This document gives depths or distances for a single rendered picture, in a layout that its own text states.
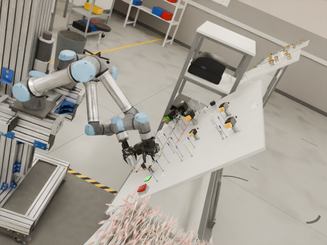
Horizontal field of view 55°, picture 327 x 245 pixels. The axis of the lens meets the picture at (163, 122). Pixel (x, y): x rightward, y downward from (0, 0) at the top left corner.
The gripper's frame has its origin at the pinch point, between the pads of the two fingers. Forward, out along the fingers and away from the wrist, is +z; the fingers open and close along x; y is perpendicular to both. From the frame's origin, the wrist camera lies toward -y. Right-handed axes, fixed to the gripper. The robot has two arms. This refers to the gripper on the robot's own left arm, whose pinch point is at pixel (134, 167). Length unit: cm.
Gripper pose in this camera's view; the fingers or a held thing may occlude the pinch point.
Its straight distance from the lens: 211.8
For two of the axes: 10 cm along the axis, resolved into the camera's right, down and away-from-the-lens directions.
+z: 3.6, 9.3, -0.6
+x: 9.3, -3.5, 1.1
